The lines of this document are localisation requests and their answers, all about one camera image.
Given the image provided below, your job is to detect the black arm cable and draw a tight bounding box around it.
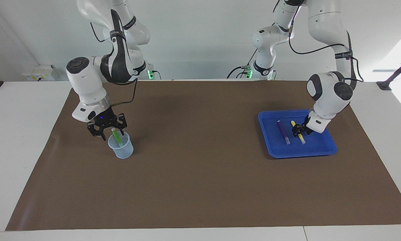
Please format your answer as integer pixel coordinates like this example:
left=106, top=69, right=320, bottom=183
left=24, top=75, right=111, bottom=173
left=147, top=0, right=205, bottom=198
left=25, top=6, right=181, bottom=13
left=288, top=0, right=364, bottom=82
left=112, top=78, right=138, bottom=108

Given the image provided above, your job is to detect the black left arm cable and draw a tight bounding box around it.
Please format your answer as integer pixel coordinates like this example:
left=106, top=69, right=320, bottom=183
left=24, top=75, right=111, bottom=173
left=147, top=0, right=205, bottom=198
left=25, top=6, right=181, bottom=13
left=288, top=0, right=364, bottom=82

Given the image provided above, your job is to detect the black angled stand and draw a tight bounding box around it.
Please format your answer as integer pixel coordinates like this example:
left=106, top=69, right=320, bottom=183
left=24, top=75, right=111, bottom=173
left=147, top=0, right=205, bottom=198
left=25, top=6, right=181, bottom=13
left=376, top=54, right=401, bottom=91

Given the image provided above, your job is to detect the translucent plastic cup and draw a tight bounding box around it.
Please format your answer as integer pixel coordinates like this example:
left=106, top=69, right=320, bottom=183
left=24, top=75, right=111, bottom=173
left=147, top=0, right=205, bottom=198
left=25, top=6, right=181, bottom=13
left=107, top=131, right=134, bottom=159

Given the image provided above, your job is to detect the blue plastic tray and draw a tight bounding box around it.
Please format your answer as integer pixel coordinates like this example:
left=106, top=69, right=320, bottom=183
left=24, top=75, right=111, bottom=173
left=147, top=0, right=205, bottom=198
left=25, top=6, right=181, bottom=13
left=258, top=109, right=337, bottom=159

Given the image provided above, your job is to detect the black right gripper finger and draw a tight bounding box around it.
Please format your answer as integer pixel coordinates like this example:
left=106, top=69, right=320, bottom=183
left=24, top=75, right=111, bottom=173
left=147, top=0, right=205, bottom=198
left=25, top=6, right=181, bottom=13
left=115, top=113, right=128, bottom=139
left=88, top=124, right=107, bottom=141

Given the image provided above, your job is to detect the purple highlighter pen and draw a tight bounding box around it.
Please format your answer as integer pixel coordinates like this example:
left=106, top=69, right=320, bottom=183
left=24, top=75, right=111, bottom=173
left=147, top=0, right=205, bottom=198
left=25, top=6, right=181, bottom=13
left=277, top=120, right=291, bottom=145

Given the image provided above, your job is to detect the brown table mat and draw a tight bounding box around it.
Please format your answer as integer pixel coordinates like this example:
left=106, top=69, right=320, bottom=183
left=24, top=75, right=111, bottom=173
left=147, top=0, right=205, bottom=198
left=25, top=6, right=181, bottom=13
left=5, top=80, right=401, bottom=231

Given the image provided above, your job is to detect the yellow highlighter pen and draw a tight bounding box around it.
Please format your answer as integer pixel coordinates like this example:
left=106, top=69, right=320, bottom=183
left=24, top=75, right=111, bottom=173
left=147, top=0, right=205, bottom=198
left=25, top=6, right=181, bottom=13
left=291, top=120, right=306, bottom=144

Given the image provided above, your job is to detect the green highlighter pen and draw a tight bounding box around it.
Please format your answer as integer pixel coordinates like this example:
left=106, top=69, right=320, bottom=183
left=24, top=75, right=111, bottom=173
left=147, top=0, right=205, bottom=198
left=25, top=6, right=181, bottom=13
left=111, top=128, right=123, bottom=146

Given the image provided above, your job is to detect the white wall socket box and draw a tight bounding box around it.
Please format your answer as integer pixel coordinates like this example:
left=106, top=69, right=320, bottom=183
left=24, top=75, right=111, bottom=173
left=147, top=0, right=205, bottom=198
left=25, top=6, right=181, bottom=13
left=22, top=65, right=59, bottom=82

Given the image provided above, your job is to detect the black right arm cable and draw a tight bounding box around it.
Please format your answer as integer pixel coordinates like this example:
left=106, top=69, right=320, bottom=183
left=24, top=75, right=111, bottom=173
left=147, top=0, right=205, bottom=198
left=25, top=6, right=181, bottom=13
left=112, top=78, right=138, bottom=108

